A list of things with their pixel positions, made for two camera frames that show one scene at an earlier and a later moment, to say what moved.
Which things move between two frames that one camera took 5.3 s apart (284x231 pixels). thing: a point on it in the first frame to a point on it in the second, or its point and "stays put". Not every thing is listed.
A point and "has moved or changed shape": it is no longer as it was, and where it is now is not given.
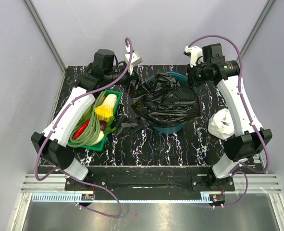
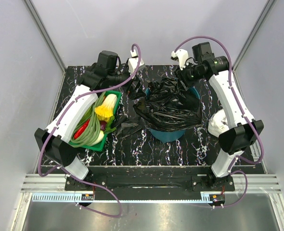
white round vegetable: x=100 y=138 stays put
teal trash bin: x=170 y=130 to x=168 y=136
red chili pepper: x=81 y=129 stays put
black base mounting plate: x=150 y=184 stays put
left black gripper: x=128 y=78 stays put
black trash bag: x=163 y=101 has moved or changed shape
